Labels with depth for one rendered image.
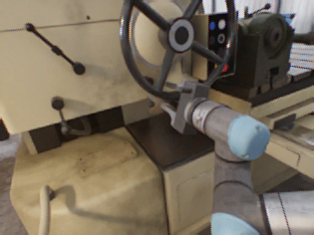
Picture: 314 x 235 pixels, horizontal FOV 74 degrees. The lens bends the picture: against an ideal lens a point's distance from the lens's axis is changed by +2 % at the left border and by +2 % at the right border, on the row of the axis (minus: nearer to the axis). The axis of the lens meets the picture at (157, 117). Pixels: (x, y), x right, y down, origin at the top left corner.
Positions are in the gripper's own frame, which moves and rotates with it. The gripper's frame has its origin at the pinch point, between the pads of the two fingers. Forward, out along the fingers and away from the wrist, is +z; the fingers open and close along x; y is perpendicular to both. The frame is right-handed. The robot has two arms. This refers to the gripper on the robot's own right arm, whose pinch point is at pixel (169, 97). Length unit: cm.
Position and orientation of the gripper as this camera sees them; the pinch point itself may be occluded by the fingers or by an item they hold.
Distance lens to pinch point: 63.4
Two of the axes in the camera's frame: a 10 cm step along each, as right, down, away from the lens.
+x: -2.2, 9.3, 2.8
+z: -4.6, -3.6, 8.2
